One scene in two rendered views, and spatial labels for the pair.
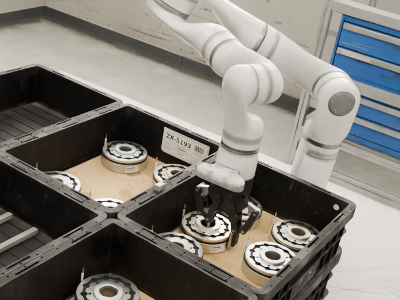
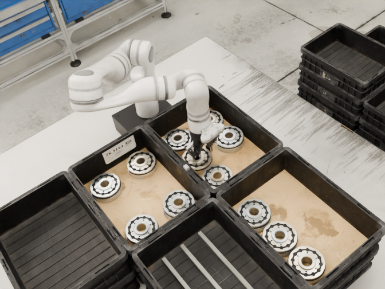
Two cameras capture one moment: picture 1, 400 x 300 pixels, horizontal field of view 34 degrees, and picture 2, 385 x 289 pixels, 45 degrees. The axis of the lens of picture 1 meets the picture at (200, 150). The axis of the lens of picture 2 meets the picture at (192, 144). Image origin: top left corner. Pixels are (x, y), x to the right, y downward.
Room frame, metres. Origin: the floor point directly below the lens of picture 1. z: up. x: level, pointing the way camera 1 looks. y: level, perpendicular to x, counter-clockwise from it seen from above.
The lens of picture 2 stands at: (0.58, 0.84, 2.08)
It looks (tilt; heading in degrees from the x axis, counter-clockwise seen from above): 48 degrees down; 300
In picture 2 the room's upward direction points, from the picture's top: 9 degrees counter-clockwise
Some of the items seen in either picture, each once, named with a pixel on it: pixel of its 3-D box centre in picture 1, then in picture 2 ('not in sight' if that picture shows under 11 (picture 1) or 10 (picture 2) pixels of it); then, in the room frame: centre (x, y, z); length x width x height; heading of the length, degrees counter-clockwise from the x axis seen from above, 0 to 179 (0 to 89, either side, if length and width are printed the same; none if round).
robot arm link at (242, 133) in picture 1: (243, 106); (196, 98); (1.07, -0.06, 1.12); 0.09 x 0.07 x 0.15; 125
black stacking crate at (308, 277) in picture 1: (238, 237); (212, 145); (1.05, -0.10, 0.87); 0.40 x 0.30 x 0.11; 151
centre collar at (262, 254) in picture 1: (272, 256); (228, 135); (1.02, -0.17, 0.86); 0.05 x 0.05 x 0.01
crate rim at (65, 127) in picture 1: (119, 154); (136, 183); (1.20, 0.16, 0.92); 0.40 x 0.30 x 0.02; 151
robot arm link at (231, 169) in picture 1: (233, 159); (203, 121); (1.06, -0.06, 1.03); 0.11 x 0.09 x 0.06; 155
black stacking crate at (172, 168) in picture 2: (117, 175); (139, 192); (1.20, 0.16, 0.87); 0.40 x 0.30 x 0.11; 151
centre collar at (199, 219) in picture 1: (207, 224); (196, 156); (1.09, -0.04, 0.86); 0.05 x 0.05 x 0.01
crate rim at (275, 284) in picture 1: (243, 214); (211, 136); (1.05, -0.10, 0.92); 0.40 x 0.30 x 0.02; 151
